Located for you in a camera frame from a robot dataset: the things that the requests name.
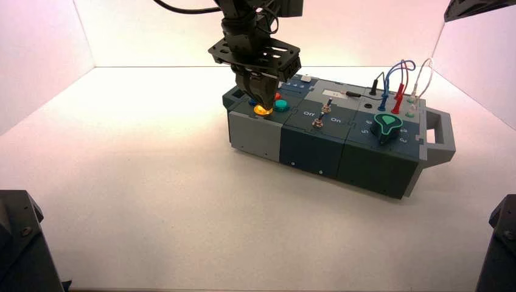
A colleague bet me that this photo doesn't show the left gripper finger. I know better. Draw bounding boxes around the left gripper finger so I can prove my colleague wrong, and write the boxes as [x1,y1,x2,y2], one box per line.
[257,78,280,110]
[236,75,261,107]

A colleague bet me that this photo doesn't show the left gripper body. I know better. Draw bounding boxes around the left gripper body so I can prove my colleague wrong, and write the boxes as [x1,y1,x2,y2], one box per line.
[221,15,284,82]

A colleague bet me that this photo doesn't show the blue grey task box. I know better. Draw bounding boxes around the blue grey task box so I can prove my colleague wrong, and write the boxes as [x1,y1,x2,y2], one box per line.
[222,74,456,200]

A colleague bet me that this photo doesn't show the green rimmed rotary knob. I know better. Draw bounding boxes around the green rimmed rotary knob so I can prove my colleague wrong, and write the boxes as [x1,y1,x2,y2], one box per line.
[370,113,404,145]

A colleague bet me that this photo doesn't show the black metal stand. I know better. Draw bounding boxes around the black metal stand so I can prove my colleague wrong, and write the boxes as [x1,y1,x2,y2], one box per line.
[475,194,516,292]
[0,189,72,292]

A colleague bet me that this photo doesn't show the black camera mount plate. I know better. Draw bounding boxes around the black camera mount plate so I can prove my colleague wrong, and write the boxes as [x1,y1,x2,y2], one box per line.
[207,36,302,76]

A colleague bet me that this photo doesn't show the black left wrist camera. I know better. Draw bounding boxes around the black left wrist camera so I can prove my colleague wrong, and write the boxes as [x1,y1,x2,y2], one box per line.
[278,54,303,82]

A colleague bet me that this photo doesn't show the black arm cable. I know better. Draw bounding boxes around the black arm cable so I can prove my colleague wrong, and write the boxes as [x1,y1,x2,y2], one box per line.
[152,0,223,16]

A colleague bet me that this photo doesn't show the black banana plug cable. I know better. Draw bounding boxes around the black banana plug cable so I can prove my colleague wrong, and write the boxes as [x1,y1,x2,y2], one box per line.
[340,71,386,102]

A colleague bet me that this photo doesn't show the blue banana plug cable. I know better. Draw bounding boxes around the blue banana plug cable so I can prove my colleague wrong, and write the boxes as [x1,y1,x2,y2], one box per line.
[377,59,416,112]

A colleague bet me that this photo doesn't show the red banana plug cable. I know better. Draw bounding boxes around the red banana plug cable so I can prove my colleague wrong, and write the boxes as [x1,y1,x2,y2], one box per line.
[391,60,409,115]

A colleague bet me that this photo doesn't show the white banana plug cable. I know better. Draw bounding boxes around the white banana plug cable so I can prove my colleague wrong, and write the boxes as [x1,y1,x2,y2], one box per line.
[405,57,434,119]

